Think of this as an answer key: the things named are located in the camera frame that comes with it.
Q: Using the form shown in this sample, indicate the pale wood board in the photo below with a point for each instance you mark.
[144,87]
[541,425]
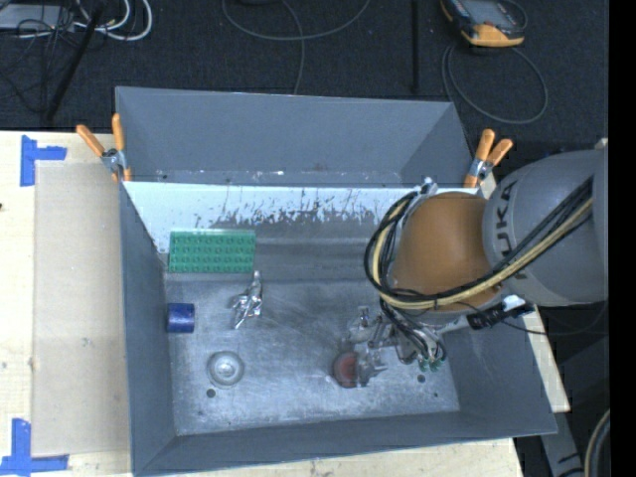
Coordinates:
[74,316]

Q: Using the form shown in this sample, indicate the black cylinder on white bracket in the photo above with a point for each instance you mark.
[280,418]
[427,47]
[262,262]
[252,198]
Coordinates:
[489,316]

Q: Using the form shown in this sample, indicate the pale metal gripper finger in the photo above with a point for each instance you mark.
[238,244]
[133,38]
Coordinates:
[366,333]
[372,365]

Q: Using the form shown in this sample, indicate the grey metal bin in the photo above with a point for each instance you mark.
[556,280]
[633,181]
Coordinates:
[298,356]

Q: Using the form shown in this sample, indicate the blue cylinder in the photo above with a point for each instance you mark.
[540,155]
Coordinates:
[180,317]

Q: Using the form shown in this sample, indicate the red round object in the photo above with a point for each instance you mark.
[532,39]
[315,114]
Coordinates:
[345,369]

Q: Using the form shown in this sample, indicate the green studded flat block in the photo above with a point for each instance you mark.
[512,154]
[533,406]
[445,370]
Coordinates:
[211,251]

